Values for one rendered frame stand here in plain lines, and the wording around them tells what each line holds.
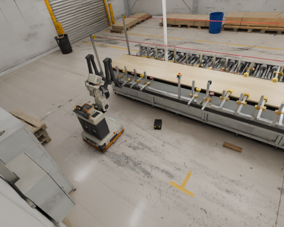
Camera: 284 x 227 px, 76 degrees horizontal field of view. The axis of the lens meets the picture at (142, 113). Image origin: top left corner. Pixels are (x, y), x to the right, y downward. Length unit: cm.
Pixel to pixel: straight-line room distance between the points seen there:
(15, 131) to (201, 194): 261
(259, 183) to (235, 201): 50
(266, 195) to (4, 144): 343
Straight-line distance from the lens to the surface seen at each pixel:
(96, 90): 323
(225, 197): 317
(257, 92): 352
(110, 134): 362
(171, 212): 299
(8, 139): 244
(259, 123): 325
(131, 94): 464
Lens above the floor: 281
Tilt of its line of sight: 41 degrees down
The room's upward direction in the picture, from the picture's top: 10 degrees counter-clockwise
